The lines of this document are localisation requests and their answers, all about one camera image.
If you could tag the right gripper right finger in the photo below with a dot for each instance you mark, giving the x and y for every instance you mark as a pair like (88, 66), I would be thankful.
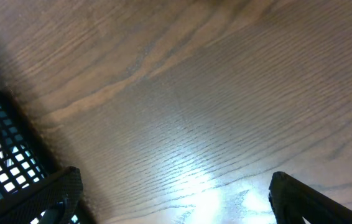
(294, 202)

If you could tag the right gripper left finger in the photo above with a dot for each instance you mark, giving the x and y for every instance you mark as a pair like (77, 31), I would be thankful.
(56, 196)

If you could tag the black plastic basket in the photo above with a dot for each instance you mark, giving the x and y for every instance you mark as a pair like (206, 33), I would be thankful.
(23, 158)

